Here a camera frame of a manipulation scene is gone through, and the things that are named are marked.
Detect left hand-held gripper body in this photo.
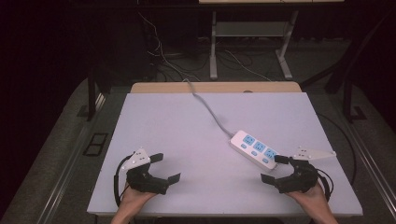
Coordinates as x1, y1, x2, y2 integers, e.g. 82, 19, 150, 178
120, 147, 171, 196

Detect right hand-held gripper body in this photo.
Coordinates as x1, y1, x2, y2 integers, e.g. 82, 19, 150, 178
274, 147, 337, 195

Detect white power strip blue sockets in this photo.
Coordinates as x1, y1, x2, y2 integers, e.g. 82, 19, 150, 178
229, 130, 280, 172

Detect person's left hand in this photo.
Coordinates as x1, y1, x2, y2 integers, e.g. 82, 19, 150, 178
119, 183, 158, 216

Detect person's right hand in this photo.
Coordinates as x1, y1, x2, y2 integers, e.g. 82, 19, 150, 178
285, 182, 336, 218

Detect black metal stand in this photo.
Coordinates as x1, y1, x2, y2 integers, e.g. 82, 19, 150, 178
85, 69, 106, 123
341, 74, 368, 124

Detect white metal stand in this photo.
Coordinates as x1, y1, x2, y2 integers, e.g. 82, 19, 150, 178
209, 9, 300, 81

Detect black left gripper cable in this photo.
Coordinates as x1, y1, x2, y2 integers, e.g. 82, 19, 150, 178
113, 154, 133, 208

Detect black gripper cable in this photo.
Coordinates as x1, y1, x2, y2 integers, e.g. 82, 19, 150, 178
315, 167, 335, 202
113, 154, 133, 208

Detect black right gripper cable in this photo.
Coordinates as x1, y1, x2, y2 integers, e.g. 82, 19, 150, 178
315, 167, 335, 202

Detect black floor socket frame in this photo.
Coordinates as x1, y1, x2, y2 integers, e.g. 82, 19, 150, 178
82, 133, 109, 158

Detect black floor cable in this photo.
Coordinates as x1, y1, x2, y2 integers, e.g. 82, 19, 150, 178
317, 112, 358, 185

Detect grey power strip cable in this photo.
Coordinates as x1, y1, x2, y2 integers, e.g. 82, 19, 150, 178
182, 78, 235, 138

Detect aluminium floor rail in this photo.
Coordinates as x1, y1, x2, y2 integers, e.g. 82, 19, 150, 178
347, 122, 396, 214
36, 92, 107, 224

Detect white floor cable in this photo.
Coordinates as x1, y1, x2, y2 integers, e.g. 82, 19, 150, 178
223, 49, 273, 83
137, 11, 201, 82

